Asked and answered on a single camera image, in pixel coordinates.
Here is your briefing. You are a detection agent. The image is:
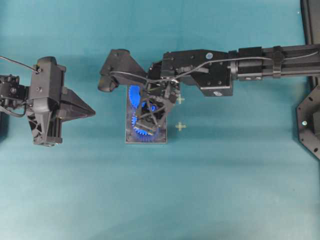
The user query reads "small blue plastic gear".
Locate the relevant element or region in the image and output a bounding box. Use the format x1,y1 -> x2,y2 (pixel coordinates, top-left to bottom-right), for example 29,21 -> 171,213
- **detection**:
131,114 -> 157,136

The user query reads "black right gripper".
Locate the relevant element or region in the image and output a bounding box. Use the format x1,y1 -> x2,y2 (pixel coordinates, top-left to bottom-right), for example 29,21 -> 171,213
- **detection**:
134,61 -> 180,136

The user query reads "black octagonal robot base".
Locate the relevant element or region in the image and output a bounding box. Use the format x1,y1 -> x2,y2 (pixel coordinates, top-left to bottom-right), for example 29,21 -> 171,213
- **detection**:
296,85 -> 320,160

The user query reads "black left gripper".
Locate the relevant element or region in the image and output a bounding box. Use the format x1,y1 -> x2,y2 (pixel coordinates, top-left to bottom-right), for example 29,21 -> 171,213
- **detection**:
27,56 -> 96,147

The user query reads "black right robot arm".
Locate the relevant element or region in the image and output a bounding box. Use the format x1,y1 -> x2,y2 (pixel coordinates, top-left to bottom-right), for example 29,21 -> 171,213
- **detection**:
132,44 -> 320,135

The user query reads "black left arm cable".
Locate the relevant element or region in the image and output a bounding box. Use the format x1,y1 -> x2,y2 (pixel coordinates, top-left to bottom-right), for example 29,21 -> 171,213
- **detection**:
0,55 -> 41,74

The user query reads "large blue plastic gear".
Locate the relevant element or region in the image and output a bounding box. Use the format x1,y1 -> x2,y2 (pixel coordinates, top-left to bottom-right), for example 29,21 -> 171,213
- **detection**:
128,85 -> 141,109

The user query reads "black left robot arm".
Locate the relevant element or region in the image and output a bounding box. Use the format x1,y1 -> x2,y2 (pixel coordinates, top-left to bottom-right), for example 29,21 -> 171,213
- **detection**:
0,56 -> 96,147

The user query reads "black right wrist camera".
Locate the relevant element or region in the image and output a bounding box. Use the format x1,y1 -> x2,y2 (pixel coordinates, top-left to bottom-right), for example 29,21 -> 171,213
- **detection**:
98,49 -> 147,92

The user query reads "black frame rail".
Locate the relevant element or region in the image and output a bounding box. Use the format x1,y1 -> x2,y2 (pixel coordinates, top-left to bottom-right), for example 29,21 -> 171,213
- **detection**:
300,0 -> 320,45

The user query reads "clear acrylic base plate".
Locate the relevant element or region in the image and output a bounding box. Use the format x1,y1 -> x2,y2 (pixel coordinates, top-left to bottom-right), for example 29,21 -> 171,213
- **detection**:
125,85 -> 167,144

